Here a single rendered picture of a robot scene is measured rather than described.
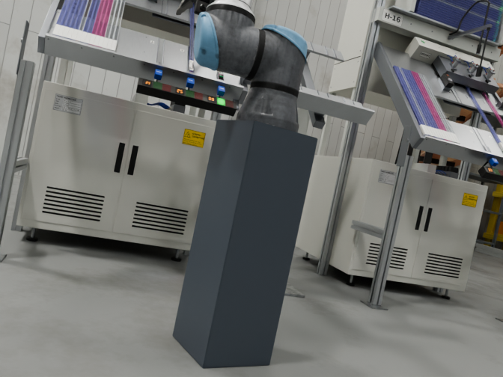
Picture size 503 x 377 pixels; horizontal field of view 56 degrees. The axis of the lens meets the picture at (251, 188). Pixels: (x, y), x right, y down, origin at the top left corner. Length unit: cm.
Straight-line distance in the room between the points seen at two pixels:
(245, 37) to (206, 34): 9
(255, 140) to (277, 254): 27
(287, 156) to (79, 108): 109
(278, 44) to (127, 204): 109
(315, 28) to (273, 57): 485
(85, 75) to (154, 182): 285
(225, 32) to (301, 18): 477
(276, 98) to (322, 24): 495
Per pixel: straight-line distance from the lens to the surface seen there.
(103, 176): 198
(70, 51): 170
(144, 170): 198
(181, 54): 181
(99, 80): 476
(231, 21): 111
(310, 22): 592
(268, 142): 105
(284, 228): 110
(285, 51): 112
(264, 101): 110
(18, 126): 169
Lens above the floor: 44
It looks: 2 degrees down
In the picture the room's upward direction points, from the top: 12 degrees clockwise
